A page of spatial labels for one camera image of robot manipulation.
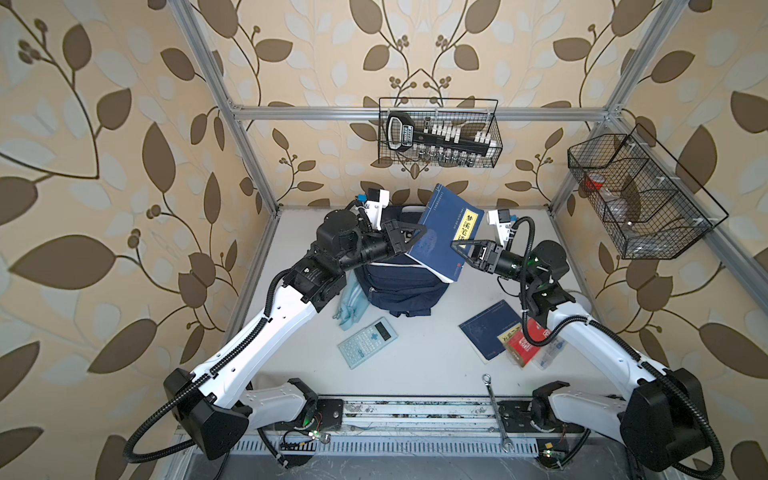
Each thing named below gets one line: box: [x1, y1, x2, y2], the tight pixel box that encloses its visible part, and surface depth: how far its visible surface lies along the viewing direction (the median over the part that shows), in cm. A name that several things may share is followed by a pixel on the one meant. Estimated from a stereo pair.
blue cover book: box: [406, 184, 485, 284], surface depth 64 cm
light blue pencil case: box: [332, 268, 370, 331], surface depth 93 cm
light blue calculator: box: [337, 316, 399, 370], surface depth 87 cm
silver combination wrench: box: [482, 374, 515, 452], surface depth 75 cm
